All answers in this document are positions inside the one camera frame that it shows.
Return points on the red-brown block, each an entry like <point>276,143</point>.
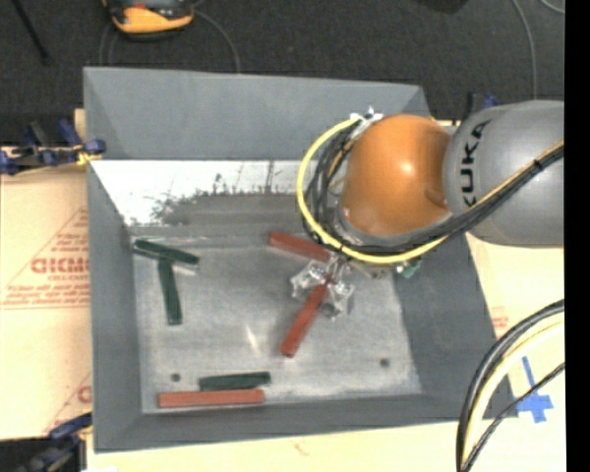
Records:
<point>297,245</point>
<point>302,323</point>
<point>211,397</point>

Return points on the grey metal bin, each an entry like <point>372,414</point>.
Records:
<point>226,312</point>

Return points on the brown cardboard board, red print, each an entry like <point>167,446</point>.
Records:
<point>39,312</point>

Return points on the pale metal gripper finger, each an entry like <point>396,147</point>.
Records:
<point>307,277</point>
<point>341,299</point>

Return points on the dark green flat block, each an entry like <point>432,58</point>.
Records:
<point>170,293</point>
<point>235,380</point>
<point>166,251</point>

